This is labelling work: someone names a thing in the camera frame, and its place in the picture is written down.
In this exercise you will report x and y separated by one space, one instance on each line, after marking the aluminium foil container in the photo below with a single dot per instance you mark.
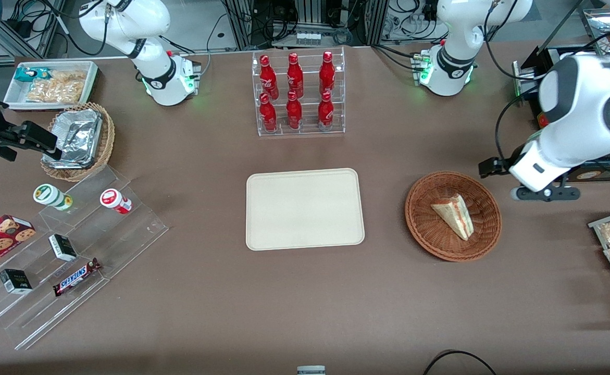
78 133

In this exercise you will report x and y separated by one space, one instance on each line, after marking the clear acrylic stepped display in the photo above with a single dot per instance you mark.
127 234

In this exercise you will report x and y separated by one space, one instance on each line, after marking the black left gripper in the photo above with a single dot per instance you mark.
517 154

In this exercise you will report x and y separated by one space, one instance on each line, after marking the green lidded cup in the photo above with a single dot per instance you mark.
49 195

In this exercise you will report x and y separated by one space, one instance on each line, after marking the black food warmer cabinet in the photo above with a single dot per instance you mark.
601 172

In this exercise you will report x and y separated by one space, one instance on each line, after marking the aluminium equipment rack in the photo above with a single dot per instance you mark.
239 23

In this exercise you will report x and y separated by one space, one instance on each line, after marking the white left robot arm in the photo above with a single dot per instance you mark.
581 104

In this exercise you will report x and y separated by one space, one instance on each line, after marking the grey power strip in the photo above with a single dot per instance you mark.
309 38

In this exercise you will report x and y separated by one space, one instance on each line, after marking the clear acrylic bottle rack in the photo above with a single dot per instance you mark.
310 67

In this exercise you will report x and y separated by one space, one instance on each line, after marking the teal snack packet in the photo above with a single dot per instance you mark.
26 74

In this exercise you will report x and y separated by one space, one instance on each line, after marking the brown wicker basket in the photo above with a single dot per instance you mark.
430 229

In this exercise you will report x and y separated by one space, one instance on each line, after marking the small black carton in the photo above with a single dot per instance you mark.
15 281
62 247

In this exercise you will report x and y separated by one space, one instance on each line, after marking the triangular sandwich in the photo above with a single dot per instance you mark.
456 216

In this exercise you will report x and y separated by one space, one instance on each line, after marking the red cola bottle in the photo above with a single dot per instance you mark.
269 78
268 114
327 75
295 78
325 112
294 112

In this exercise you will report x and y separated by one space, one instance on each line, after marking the red lidded cup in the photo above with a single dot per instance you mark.
114 200

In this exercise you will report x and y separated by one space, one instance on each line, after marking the white rectangular snack bin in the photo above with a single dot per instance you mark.
13 96

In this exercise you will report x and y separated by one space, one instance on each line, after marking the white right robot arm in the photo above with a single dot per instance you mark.
166 78

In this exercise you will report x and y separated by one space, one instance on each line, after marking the Snickers chocolate bar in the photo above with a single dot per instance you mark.
75 277

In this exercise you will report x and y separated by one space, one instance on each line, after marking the grey device at table edge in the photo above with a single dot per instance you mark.
311 370

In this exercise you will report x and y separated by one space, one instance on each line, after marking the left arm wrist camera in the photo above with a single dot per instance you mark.
495 167

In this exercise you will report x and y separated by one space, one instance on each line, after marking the clear bag of chips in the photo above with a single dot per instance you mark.
57 89

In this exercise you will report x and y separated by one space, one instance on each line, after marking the light wicker basket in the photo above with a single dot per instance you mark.
108 135

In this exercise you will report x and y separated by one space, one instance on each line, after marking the beige plastic tray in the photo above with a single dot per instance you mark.
304 208

